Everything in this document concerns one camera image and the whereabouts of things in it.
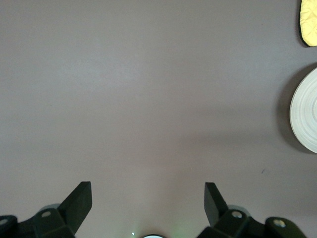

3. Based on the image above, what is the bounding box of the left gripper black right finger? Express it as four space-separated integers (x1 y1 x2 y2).
198 182 267 238

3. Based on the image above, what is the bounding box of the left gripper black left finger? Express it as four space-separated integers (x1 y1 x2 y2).
18 181 93 238

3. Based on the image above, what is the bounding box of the round light wooden plate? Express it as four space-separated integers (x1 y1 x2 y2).
290 66 317 154

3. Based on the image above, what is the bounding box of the brown table cover sheet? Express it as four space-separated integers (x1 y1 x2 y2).
0 0 317 238

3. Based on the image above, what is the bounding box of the yellow quilted oven mitt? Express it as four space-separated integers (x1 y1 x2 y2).
298 0 317 47

